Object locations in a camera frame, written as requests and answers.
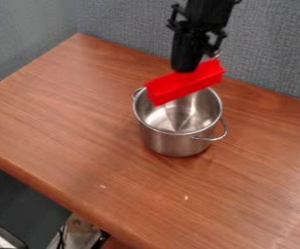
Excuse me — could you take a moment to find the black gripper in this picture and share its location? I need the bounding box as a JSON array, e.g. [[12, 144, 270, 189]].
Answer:
[[167, 0, 242, 72]]

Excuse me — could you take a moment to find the red plastic block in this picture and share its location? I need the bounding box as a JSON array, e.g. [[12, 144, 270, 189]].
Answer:
[[144, 58, 224, 106]]

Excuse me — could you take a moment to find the stainless steel pot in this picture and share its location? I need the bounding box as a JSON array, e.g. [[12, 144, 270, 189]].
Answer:
[[131, 88, 228, 158]]

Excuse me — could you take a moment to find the white object at corner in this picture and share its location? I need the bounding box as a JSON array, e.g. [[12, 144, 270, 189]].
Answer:
[[0, 227, 28, 249]]

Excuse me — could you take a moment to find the wooden table leg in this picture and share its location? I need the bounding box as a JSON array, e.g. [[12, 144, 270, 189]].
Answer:
[[45, 213, 109, 249]]

